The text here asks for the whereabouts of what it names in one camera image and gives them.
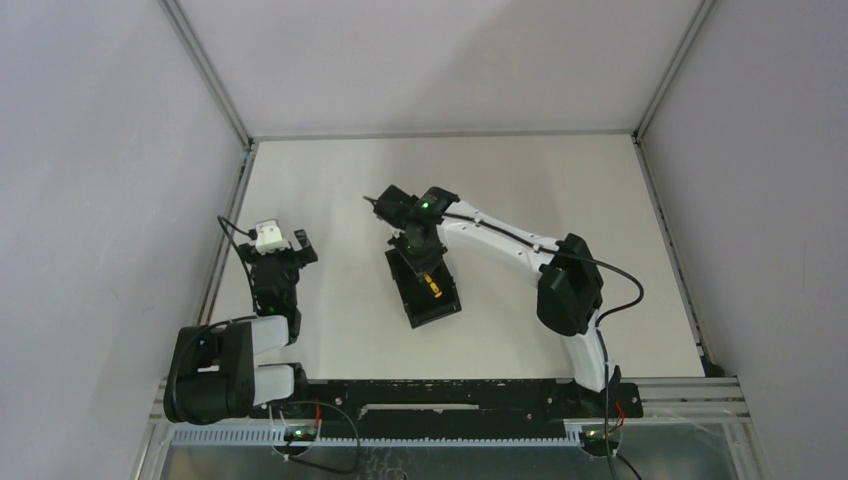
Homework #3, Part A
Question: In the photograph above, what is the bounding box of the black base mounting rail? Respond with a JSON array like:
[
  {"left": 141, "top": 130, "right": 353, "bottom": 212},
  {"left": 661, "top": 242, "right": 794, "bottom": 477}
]
[{"left": 250, "top": 378, "right": 644, "bottom": 441}]

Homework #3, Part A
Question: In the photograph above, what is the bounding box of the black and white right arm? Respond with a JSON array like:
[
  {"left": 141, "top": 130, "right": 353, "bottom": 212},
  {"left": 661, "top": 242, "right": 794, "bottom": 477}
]
[{"left": 372, "top": 185, "right": 620, "bottom": 416}]

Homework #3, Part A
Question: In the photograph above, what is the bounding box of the controller board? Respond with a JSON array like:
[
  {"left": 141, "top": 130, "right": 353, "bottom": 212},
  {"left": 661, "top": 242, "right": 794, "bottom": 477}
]
[
  {"left": 284, "top": 427, "right": 318, "bottom": 443},
  {"left": 580, "top": 428, "right": 620, "bottom": 458}
]

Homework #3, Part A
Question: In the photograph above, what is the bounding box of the aluminium frame left rail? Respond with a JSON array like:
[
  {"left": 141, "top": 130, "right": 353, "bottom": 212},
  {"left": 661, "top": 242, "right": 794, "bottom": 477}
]
[{"left": 194, "top": 143, "right": 258, "bottom": 326}]

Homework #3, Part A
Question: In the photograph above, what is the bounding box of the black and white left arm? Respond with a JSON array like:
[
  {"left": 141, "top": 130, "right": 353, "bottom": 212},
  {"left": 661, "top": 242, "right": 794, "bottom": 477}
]
[{"left": 163, "top": 227, "right": 318, "bottom": 425}]

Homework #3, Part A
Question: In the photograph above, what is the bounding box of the left board black cable loop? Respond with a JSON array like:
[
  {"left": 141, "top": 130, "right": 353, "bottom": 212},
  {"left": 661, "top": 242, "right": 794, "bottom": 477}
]
[{"left": 267, "top": 400, "right": 363, "bottom": 477}]

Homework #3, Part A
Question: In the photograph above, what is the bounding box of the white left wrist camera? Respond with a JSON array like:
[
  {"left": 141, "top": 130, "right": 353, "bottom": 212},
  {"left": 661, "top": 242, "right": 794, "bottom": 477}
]
[{"left": 254, "top": 219, "right": 291, "bottom": 255}]

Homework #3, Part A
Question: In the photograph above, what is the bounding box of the aluminium frame back rail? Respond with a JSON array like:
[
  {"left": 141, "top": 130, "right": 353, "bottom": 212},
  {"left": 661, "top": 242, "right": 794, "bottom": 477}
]
[{"left": 252, "top": 128, "right": 634, "bottom": 144}]

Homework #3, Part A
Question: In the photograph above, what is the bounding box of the aluminium frame rail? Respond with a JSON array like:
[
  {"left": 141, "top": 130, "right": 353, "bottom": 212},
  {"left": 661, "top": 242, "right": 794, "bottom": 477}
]
[
  {"left": 252, "top": 128, "right": 634, "bottom": 144},
  {"left": 631, "top": 134, "right": 728, "bottom": 378},
  {"left": 194, "top": 143, "right": 258, "bottom": 326}
]

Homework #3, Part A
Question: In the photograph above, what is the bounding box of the white slotted cable duct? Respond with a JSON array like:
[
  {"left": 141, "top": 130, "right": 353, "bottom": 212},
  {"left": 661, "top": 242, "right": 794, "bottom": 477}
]
[{"left": 171, "top": 425, "right": 582, "bottom": 447}]

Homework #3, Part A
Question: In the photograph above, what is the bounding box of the yellow black screwdriver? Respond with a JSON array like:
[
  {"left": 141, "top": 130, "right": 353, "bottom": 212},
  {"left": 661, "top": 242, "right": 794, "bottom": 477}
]
[{"left": 422, "top": 274, "right": 443, "bottom": 298}]

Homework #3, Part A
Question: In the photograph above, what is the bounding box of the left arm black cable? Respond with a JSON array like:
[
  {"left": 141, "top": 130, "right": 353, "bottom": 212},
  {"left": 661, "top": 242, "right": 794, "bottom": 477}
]
[{"left": 216, "top": 215, "right": 261, "bottom": 316}]

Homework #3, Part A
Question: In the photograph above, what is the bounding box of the aluminium frame right rail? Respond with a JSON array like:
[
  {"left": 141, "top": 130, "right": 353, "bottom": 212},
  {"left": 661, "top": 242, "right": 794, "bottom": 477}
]
[{"left": 631, "top": 134, "right": 728, "bottom": 378}]

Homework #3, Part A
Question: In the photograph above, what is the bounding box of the left controller board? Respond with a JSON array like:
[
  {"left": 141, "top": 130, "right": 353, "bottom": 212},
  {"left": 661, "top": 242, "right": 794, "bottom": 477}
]
[{"left": 284, "top": 427, "right": 318, "bottom": 443}]

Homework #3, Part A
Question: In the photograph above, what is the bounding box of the black plastic bin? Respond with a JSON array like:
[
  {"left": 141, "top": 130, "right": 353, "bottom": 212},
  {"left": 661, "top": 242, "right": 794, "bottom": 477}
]
[{"left": 385, "top": 249, "right": 462, "bottom": 329}]

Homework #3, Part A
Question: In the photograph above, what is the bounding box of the right controller board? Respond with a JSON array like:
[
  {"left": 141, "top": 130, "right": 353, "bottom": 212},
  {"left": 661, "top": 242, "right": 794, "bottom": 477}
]
[{"left": 580, "top": 428, "right": 620, "bottom": 458}]

